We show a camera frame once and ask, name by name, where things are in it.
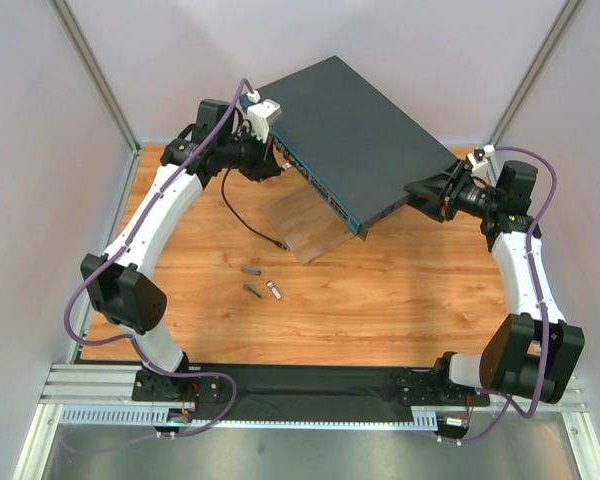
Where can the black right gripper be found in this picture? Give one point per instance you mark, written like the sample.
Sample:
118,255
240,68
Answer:
446,192

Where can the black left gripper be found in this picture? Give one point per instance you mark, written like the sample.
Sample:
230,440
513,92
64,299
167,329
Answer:
259,163

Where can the blue-faced grey network switch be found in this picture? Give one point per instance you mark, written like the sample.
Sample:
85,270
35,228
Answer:
353,145

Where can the silver sfp module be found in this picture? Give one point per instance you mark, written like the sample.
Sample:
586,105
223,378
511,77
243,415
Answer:
274,290
250,271
252,291

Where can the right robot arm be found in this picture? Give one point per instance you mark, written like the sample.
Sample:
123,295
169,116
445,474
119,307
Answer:
534,352

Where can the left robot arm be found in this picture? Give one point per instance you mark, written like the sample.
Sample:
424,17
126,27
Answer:
119,281

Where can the wooden support board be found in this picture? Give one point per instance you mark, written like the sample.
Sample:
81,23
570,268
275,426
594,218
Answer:
306,224

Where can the black cloth strip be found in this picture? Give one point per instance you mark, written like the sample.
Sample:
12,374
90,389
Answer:
314,394

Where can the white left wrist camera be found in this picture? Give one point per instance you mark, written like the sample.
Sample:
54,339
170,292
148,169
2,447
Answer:
262,114

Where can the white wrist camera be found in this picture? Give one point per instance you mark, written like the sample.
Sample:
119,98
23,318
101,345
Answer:
480,161
262,114

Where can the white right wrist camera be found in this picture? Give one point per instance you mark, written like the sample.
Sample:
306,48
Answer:
480,161

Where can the aluminium frame post left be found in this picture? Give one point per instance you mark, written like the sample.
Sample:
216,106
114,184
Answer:
78,40

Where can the aluminium frame post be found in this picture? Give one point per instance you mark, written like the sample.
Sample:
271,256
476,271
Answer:
560,25
78,40

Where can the aluminium frame post right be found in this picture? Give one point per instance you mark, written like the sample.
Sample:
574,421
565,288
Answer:
560,25

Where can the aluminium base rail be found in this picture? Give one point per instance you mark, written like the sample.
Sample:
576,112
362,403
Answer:
117,393

